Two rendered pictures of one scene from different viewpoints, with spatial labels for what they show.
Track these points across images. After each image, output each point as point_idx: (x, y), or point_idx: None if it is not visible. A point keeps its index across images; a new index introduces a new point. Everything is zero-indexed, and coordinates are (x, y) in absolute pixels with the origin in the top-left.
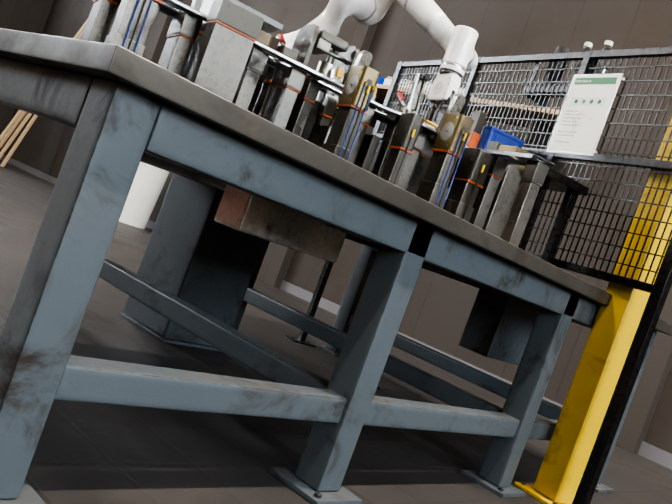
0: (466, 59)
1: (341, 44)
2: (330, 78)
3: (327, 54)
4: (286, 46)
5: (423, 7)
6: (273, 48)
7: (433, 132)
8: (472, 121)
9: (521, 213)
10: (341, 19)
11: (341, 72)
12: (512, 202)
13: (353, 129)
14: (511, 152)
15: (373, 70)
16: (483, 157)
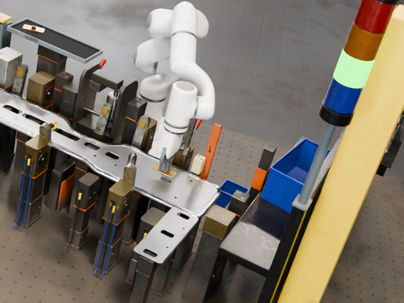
0: (176, 118)
1: (109, 84)
2: None
3: (110, 88)
4: (146, 53)
5: (170, 53)
6: (62, 86)
7: (146, 183)
8: (120, 196)
9: (133, 295)
10: (158, 41)
11: (105, 110)
12: (214, 265)
13: (24, 189)
14: (148, 233)
15: (30, 147)
16: (145, 226)
